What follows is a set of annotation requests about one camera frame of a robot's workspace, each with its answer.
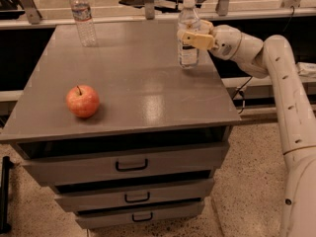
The top grey drawer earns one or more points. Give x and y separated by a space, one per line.
97 167

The middle grey drawer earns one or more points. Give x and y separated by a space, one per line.
128 196

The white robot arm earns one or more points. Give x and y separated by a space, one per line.
273 57

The blue label plastic bottle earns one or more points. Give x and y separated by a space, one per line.
188 26

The grey drawer cabinet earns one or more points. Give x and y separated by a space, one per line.
146 102

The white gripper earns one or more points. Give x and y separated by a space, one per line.
226 42

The red apple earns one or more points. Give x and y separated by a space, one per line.
82 101

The white cloth packet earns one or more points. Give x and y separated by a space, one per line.
306 69

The bottom grey drawer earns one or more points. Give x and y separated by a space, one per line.
141 214

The clear upright water bottle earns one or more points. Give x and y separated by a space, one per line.
82 16

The grey drawer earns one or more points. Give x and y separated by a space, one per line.
97 167
128 196
141 214

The black metal bar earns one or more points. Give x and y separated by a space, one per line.
7 165

